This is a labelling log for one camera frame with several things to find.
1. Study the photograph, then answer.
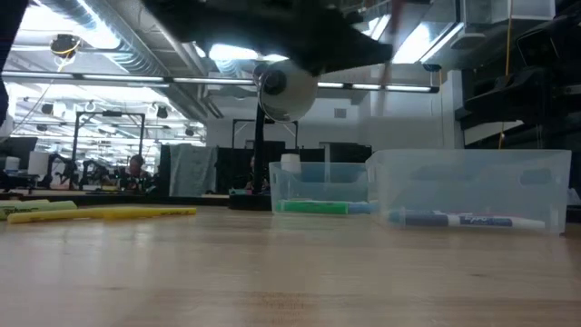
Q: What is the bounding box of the light green highlighter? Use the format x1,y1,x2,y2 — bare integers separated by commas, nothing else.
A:
0,199,79,223

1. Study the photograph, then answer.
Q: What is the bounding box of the clear plastic bin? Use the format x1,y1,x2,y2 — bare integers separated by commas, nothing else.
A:
269,161,371,215
365,148,573,235

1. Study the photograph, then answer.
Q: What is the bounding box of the grey draped cloth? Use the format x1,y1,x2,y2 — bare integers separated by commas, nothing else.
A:
168,144,218,198

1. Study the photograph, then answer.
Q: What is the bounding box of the slim yellow highlighter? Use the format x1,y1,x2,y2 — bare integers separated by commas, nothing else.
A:
6,208,137,224
102,206,198,218

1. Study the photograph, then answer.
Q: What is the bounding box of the computer monitor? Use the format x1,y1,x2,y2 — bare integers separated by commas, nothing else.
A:
0,135,40,173

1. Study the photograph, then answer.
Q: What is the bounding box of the silver ventilation duct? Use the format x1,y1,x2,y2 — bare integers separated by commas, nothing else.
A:
38,0,217,78

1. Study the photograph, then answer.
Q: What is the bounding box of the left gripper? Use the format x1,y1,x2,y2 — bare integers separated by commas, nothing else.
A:
271,0,394,76

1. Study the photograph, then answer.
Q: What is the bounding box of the white cylindrical container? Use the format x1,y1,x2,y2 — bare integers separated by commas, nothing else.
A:
280,153,302,174

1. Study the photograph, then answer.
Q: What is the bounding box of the person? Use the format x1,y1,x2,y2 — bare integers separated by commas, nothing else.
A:
118,154,153,192
244,155,270,193

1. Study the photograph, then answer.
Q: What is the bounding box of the LED light bar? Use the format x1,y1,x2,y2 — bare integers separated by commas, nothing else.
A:
0,63,441,94

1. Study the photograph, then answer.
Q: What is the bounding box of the dark blue dry-erase marker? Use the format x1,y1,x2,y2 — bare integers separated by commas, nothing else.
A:
387,209,547,231

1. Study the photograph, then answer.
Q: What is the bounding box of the blue highlighter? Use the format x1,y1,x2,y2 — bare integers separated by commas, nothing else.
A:
347,202,379,215

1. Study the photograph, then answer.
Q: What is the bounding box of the black ceiling device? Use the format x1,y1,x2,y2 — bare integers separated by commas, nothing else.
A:
48,33,84,59

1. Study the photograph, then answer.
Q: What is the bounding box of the black room divider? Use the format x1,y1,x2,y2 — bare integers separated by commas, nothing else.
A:
158,141,373,197

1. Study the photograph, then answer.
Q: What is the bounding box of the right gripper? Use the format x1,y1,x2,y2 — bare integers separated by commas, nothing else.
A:
463,8,581,124

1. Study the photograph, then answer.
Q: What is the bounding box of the black desk lamp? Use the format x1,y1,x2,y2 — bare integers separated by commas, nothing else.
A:
229,58,320,211

